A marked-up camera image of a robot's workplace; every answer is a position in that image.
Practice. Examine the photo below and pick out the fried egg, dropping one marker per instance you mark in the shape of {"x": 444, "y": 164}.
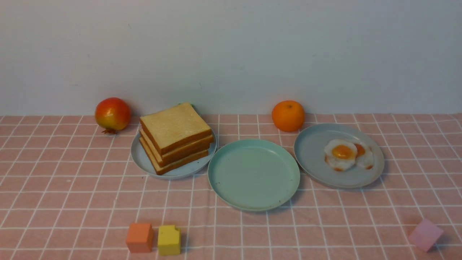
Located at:
{"x": 340, "y": 154}
{"x": 364, "y": 157}

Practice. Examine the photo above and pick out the green centre plate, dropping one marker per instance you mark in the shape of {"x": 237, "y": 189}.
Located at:
{"x": 253, "y": 175}

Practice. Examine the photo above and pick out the orange mandarin fruit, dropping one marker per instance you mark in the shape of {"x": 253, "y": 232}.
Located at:
{"x": 288, "y": 116}

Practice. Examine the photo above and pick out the grey blue egg plate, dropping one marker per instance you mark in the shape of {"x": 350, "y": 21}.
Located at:
{"x": 309, "y": 152}

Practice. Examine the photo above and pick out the pale blue bread plate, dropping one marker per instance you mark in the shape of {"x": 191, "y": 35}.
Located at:
{"x": 141, "y": 159}

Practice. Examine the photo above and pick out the red yellow pomegranate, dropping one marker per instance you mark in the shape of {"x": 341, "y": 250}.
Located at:
{"x": 113, "y": 115}

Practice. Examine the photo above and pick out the yellow notched foam block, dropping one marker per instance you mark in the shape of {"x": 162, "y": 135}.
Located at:
{"x": 168, "y": 240}

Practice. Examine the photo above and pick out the orange foam cube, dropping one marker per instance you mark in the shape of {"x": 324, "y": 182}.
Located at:
{"x": 139, "y": 238}

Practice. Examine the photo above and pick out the pink checked tablecloth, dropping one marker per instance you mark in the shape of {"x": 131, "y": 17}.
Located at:
{"x": 69, "y": 192}

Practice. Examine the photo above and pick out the pink foam cube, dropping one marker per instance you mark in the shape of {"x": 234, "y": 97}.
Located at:
{"x": 425, "y": 235}

